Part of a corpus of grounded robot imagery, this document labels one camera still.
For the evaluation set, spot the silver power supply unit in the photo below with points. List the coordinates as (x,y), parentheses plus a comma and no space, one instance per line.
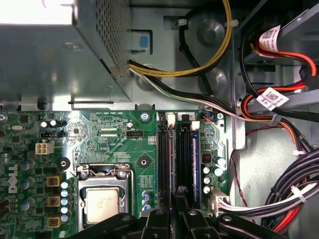
(49,69)

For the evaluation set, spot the metal CPU socket cover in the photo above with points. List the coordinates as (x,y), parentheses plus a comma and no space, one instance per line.
(81,204)

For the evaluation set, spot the silver drive cage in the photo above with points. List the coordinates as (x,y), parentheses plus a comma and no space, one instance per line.
(307,27)

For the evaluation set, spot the metal locking lever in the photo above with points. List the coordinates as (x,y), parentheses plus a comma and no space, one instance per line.
(130,194)

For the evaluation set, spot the blue release tab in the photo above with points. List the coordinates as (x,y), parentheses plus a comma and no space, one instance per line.
(144,41)

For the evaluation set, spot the blue RAM stick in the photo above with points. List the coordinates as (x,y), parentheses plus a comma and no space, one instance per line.
(196,161)

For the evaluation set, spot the silver CPU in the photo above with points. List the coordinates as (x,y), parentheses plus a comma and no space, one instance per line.
(99,204)

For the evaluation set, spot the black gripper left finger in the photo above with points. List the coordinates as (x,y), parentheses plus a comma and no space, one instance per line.
(159,226)

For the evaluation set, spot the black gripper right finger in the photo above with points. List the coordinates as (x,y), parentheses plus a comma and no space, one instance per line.
(192,226)

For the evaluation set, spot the black PC case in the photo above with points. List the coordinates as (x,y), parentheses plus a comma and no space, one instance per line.
(214,30)

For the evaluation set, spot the green motherboard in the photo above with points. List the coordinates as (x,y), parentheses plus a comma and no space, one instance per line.
(99,149)

